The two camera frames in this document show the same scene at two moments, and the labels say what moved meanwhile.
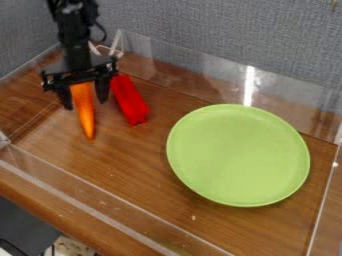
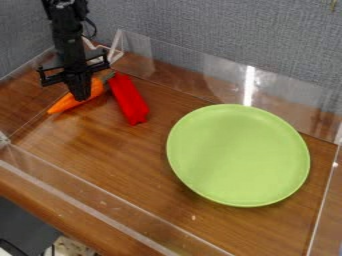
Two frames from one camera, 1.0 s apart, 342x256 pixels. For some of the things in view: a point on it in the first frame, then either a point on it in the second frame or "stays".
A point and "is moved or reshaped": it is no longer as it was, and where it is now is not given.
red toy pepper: (130, 99) stays
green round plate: (238, 155) stays
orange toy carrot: (83, 91) is moved or reshaped
